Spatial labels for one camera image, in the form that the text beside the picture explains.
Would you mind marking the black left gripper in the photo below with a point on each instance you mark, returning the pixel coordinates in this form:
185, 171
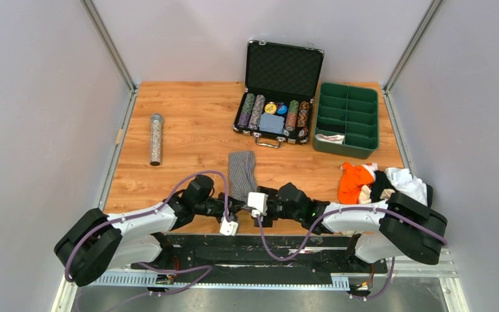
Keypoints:
234, 206

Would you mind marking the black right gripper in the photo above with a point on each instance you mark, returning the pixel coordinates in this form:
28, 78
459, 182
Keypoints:
268, 221

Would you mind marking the grey striped underwear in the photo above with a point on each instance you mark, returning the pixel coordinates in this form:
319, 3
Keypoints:
241, 167

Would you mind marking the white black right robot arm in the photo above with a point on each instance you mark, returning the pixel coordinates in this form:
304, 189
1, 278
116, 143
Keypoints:
397, 226

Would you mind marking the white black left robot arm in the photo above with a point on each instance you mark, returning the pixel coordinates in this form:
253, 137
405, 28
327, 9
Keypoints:
98, 242

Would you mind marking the orange garment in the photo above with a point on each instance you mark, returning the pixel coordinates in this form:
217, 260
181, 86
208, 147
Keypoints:
353, 179

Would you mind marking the white rolled cloth in tray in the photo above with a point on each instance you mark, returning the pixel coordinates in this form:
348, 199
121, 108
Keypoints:
332, 139

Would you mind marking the cream white garment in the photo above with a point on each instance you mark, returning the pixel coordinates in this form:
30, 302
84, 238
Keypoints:
365, 195

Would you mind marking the green divided tray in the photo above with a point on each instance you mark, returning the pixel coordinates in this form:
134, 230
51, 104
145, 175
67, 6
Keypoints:
349, 111

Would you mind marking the clear tube of chips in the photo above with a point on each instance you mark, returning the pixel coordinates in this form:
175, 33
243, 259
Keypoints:
156, 123

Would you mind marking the black garment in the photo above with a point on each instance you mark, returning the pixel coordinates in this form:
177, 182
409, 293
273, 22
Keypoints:
381, 189

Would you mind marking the black poker chip case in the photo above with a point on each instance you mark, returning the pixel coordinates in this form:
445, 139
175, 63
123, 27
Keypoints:
279, 88

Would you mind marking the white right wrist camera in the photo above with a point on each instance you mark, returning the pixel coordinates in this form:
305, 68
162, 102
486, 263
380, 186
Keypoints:
257, 202

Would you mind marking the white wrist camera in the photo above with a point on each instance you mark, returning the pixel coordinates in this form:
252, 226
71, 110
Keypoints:
228, 228
257, 202

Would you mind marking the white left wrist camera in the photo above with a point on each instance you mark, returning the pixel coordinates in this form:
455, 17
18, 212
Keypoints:
228, 228

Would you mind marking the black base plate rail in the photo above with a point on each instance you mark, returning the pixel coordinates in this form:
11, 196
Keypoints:
244, 260

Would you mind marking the aluminium frame rail front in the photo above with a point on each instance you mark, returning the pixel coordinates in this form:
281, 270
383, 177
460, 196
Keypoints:
407, 286

